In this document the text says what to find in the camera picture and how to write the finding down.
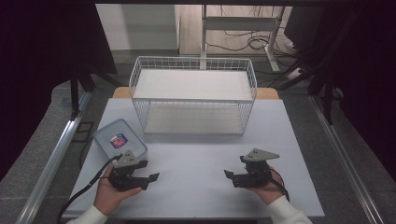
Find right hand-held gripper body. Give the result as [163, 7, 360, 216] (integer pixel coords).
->
[240, 147, 281, 189]

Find dark curtain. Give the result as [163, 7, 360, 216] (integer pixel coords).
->
[283, 5, 396, 174]

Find white metal desk frame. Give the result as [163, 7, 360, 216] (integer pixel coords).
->
[200, 4, 287, 73]

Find aluminium rail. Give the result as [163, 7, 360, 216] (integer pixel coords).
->
[307, 94, 386, 224]
[14, 91, 93, 224]

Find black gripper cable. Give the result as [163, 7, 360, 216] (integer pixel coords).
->
[269, 168, 290, 203]
[56, 154, 123, 224]

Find blue lidded plastic box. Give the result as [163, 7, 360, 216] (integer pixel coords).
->
[92, 118, 149, 161]

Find person's right hand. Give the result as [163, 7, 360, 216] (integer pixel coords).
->
[247, 167, 286, 206]

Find white power strip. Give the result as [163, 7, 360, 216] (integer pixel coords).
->
[287, 66, 303, 80]

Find person's left hand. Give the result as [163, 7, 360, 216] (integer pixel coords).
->
[93, 163, 143, 217]

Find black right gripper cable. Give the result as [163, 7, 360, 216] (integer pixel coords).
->
[269, 168, 290, 203]

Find black metal stand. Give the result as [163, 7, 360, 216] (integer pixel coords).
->
[268, 8, 362, 126]
[68, 66, 123, 122]

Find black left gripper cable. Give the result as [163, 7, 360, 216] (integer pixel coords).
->
[56, 154, 123, 224]

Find black floor cables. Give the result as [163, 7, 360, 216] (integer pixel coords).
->
[205, 5, 301, 68]

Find white wire shelf rack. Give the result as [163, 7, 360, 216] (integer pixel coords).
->
[128, 55, 259, 136]

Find wooden board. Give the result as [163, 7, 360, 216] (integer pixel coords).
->
[111, 86, 280, 101]

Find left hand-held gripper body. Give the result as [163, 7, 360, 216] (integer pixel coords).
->
[107, 149, 140, 192]

